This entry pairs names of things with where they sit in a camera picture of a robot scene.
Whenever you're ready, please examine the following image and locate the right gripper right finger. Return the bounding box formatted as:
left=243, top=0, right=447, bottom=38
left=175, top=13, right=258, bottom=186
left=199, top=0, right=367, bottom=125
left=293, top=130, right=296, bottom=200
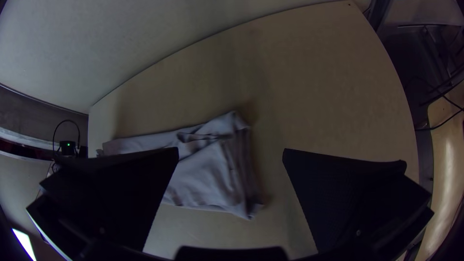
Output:
left=282, top=147, right=432, bottom=254

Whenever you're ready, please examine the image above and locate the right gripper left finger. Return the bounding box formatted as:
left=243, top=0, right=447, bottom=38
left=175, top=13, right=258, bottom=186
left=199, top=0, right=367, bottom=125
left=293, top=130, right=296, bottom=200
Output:
left=39, top=146, right=180, bottom=253

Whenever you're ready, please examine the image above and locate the black cable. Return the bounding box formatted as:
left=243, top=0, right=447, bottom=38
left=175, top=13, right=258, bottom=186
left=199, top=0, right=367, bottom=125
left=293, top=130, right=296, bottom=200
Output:
left=419, top=71, right=464, bottom=108
left=52, top=119, right=82, bottom=153
left=415, top=108, right=464, bottom=132

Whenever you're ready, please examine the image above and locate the grey t-shirt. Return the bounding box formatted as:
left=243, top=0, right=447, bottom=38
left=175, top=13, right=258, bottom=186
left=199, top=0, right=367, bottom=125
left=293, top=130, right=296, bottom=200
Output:
left=96, top=110, right=265, bottom=221

